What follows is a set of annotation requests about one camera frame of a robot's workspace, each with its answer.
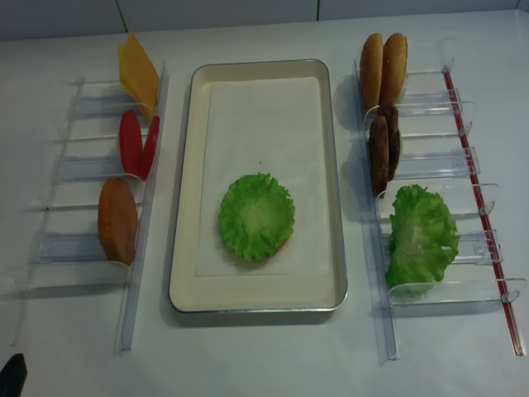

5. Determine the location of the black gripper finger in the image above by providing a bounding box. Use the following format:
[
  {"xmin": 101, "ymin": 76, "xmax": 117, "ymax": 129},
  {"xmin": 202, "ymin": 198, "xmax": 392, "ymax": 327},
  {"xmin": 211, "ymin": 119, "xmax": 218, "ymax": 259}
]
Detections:
[{"xmin": 0, "ymin": 353, "xmax": 27, "ymax": 397}]

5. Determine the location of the red tomato slice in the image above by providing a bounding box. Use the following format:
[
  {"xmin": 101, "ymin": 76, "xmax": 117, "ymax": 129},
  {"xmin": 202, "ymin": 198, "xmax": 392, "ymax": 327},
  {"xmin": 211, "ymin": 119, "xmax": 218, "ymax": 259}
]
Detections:
[
  {"xmin": 118, "ymin": 109, "xmax": 143, "ymax": 176},
  {"xmin": 138, "ymin": 115, "xmax": 160, "ymax": 180}
]

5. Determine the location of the green lettuce leaf on tray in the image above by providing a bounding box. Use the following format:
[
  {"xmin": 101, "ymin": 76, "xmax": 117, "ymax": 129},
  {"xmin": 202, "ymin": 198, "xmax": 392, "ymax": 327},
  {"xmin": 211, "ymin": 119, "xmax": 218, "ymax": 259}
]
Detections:
[{"xmin": 217, "ymin": 173, "xmax": 295, "ymax": 261}]

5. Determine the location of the bun base under lettuce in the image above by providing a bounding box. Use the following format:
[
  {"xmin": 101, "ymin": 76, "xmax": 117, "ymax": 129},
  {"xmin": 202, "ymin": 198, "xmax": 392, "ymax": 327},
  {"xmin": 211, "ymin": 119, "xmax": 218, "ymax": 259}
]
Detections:
[{"xmin": 264, "ymin": 236, "xmax": 295, "ymax": 261}]

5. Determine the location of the orange cheese slice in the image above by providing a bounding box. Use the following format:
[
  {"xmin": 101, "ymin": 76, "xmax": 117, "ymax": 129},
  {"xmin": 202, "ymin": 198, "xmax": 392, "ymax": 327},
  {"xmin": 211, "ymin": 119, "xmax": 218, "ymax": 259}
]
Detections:
[{"xmin": 125, "ymin": 31, "xmax": 160, "ymax": 119}]

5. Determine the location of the yellow cheese slice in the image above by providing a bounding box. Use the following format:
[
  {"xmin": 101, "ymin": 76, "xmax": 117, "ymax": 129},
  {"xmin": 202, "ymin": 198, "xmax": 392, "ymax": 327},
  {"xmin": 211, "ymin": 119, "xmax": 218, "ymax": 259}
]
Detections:
[{"xmin": 117, "ymin": 44, "xmax": 130, "ymax": 93}]

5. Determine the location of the green lettuce leaf in rack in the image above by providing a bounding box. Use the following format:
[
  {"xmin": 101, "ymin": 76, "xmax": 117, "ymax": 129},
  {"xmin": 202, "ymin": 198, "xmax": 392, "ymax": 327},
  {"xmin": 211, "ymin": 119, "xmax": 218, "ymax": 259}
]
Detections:
[{"xmin": 385, "ymin": 184, "xmax": 460, "ymax": 299}]

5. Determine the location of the front brown meat patty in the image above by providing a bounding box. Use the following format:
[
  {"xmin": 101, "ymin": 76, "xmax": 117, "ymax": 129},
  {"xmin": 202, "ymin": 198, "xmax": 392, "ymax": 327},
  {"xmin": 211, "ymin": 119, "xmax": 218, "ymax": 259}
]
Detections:
[{"xmin": 369, "ymin": 116, "xmax": 389, "ymax": 196}]

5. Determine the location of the brown meat patty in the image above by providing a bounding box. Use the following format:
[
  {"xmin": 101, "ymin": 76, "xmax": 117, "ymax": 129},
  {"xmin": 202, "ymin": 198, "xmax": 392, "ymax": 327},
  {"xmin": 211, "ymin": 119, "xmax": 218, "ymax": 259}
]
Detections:
[
  {"xmin": 378, "ymin": 103, "xmax": 401, "ymax": 181},
  {"xmin": 369, "ymin": 116, "xmax": 389, "ymax": 196}
]

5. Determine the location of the rear brown meat patty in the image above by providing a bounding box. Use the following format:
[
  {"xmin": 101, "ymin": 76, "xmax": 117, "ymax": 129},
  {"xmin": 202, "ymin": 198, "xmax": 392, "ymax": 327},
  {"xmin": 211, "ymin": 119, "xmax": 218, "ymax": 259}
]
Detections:
[{"xmin": 378, "ymin": 103, "xmax": 401, "ymax": 181}]

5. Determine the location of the left clear acrylic rack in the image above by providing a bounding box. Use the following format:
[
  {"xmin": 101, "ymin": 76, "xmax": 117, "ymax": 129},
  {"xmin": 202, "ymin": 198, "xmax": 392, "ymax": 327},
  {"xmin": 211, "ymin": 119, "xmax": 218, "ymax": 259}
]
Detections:
[{"xmin": 1, "ymin": 49, "xmax": 169, "ymax": 352}]

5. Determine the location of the clear acrylic rack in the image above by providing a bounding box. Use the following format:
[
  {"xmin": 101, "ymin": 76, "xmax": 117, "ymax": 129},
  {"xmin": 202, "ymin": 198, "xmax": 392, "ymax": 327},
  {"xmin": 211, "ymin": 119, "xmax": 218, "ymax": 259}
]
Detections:
[
  {"xmin": 1, "ymin": 49, "xmax": 169, "ymax": 352},
  {"xmin": 353, "ymin": 38, "xmax": 528, "ymax": 361}
]

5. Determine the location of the orange-brown bun half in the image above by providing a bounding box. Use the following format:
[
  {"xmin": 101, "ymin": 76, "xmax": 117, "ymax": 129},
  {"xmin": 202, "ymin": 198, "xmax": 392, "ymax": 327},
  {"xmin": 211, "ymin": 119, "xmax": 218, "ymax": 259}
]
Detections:
[{"xmin": 98, "ymin": 178, "xmax": 138, "ymax": 266}]

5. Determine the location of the cream rectangular metal tray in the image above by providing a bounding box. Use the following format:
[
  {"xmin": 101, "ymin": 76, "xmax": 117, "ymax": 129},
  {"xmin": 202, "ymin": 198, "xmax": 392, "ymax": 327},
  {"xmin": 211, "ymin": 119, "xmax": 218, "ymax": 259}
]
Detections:
[{"xmin": 169, "ymin": 60, "xmax": 347, "ymax": 313}]

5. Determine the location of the white paper tray liner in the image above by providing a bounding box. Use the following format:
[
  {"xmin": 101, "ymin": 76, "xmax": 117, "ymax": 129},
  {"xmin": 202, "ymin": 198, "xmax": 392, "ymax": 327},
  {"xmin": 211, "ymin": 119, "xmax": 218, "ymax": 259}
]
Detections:
[{"xmin": 196, "ymin": 78, "xmax": 332, "ymax": 276}]

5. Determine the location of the right clear acrylic rack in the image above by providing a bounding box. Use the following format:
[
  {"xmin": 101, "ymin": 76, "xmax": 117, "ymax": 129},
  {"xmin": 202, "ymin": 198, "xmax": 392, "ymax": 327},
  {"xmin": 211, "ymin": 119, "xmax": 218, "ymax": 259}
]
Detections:
[{"xmin": 353, "ymin": 38, "xmax": 528, "ymax": 361}]

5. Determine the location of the left sesame bun half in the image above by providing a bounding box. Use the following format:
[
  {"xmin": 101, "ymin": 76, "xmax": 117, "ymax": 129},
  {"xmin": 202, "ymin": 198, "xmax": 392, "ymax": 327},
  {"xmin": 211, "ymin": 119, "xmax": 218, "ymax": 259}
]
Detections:
[{"xmin": 360, "ymin": 33, "xmax": 384, "ymax": 110}]

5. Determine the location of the sesame bun half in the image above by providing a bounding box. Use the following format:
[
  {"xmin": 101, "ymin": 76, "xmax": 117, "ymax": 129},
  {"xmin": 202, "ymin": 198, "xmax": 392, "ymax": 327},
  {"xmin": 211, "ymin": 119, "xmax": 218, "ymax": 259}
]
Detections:
[
  {"xmin": 379, "ymin": 32, "xmax": 407, "ymax": 105},
  {"xmin": 360, "ymin": 33, "xmax": 384, "ymax": 110}
]

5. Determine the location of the right sesame bun half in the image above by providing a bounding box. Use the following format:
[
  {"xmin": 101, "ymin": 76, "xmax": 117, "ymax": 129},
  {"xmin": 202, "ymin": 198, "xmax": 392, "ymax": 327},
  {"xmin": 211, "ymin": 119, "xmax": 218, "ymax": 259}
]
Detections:
[{"xmin": 379, "ymin": 32, "xmax": 407, "ymax": 105}]

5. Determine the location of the red rail strip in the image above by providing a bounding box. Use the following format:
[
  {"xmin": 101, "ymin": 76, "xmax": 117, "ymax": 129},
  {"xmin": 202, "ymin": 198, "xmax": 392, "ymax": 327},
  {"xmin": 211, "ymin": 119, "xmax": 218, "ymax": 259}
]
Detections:
[{"xmin": 442, "ymin": 66, "xmax": 527, "ymax": 356}]

